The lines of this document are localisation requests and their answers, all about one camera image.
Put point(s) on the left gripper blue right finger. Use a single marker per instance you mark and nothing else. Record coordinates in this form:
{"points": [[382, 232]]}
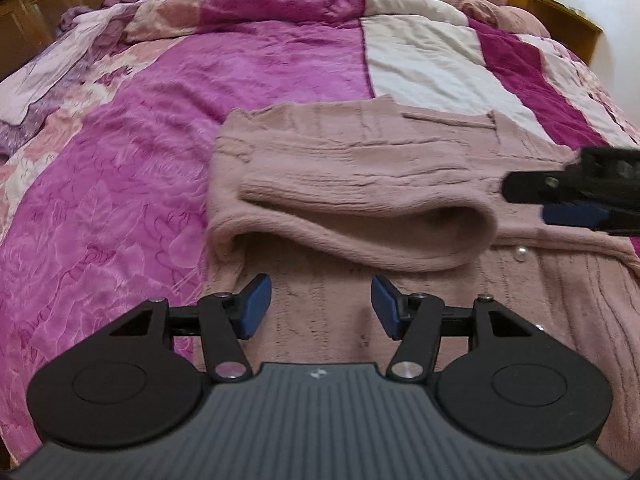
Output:
{"points": [[414, 321]]}

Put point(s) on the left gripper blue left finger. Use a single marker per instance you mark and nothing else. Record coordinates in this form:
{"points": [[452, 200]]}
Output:
{"points": [[225, 320]]}

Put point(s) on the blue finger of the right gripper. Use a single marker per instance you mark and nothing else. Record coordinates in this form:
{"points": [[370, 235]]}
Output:
{"points": [[577, 215]]}

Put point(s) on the pink knitted cardigan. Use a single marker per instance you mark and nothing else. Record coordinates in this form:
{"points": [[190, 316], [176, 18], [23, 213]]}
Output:
{"points": [[321, 197]]}

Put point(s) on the pink purple patchwork bedspread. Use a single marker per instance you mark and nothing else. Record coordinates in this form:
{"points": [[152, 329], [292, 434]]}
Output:
{"points": [[107, 205]]}

